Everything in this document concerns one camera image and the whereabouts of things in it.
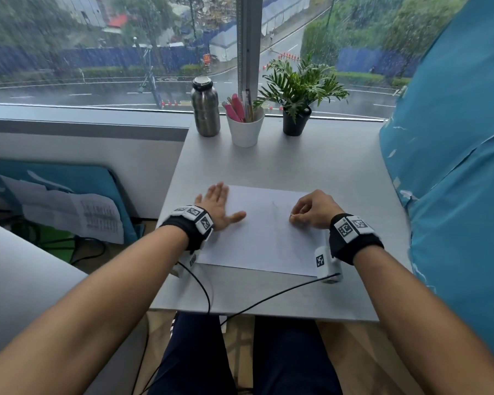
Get white pen cup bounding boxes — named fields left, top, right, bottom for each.
left=226, top=106, right=266, bottom=148

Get white paper sheet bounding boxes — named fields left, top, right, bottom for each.
left=195, top=185, right=330, bottom=278

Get black marker wrist strap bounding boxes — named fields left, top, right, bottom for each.
left=329, top=214, right=384, bottom=266
left=159, top=205, right=215, bottom=254

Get person's left hand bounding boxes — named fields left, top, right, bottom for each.
left=195, top=182, right=247, bottom=231

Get green leafy plant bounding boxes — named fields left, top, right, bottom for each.
left=253, top=53, right=350, bottom=121

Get green mat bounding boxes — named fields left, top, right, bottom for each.
left=33, top=224, right=77, bottom=264

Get person's right forearm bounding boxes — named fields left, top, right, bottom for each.
left=352, top=246, right=494, bottom=395

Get black camera cable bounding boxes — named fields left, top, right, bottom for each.
left=219, top=272, right=341, bottom=327
left=131, top=261, right=214, bottom=395

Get person's right hand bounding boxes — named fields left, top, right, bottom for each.
left=289, top=190, right=346, bottom=230

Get black floor cable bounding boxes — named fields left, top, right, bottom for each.
left=8, top=220, right=108, bottom=268

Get grey side table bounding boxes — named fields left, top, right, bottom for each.
left=0, top=217, right=89, bottom=366

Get blue padded board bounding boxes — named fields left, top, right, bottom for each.
left=0, top=158, right=145, bottom=245

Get printed paper sheet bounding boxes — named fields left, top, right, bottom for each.
left=0, top=174, right=125, bottom=246

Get pink pen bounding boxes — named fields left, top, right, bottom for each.
left=231, top=94, right=246, bottom=122
left=222, top=101, right=242, bottom=122

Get black plant pot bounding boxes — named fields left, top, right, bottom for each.
left=282, top=105, right=313, bottom=137

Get person's left forearm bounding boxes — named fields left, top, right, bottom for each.
left=0, top=225, right=190, bottom=395

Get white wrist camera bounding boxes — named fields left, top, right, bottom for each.
left=174, top=252, right=198, bottom=280
left=314, top=245, right=344, bottom=284

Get person's dark blue trousers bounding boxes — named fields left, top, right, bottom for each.
left=147, top=312, right=343, bottom=395

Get stainless steel bottle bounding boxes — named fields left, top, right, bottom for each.
left=190, top=76, right=221, bottom=138

